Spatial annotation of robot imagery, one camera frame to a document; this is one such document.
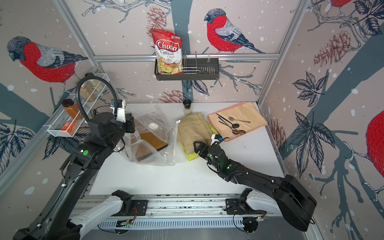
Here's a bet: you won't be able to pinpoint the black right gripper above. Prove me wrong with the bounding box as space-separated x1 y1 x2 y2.
194 141 223 174

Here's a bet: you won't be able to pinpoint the brown trousers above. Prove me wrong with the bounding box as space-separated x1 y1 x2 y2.
131 132 168 163

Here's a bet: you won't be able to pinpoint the clear plastic vacuum bag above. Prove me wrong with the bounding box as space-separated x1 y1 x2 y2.
119 110 181 167

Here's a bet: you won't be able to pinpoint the beige corduroy trousers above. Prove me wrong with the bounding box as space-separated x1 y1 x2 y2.
177 113 213 155

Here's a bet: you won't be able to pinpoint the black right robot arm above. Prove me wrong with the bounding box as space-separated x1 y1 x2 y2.
194 141 317 232

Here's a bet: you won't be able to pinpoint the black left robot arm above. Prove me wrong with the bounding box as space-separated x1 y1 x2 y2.
13 113 135 240

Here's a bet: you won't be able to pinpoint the red cassava chips bag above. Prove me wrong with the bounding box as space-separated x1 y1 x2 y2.
151 29 183 75

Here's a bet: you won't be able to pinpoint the wooden brown spoon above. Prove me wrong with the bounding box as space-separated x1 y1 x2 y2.
230 127 246 135

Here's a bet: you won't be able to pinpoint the black spoon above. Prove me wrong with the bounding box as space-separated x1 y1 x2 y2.
217 114 240 129

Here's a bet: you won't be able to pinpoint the beige cloth placemat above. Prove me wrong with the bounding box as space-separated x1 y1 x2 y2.
208 102 268 142

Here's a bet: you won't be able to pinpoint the light spice jar black lid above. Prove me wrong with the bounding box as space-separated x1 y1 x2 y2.
83 79 103 93

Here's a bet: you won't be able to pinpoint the tan spice jar silver lid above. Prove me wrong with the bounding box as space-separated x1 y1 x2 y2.
80 84 97 103

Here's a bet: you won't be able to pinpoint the black lid pepper grinder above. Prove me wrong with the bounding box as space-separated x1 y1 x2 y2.
183 99 192 116

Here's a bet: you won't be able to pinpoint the small orange box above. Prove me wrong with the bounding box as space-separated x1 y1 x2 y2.
61 121 77 134

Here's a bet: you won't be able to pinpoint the orange spice jar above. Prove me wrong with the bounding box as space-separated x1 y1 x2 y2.
62 99 83 120

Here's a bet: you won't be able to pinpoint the clear acrylic spice shelf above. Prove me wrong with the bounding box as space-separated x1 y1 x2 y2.
48 79 108 138

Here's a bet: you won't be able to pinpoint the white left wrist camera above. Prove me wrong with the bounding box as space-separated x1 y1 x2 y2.
110 100 126 123

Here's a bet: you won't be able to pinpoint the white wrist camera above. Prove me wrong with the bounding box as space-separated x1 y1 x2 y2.
110 100 126 123
211 134 223 145

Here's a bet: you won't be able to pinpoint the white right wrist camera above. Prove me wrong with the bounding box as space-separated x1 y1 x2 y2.
211 134 223 145

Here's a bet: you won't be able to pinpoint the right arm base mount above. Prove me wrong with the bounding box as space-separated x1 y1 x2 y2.
224 199 266 215

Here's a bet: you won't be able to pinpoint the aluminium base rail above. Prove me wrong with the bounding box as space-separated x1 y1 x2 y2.
59 194 310 220

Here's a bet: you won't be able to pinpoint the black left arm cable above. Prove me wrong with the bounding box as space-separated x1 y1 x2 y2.
74 75 120 122

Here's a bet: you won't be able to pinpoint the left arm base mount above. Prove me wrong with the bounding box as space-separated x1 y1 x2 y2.
113 199 149 217

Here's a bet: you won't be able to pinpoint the black wire wall basket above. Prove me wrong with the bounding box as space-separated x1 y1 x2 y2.
154 54 220 81

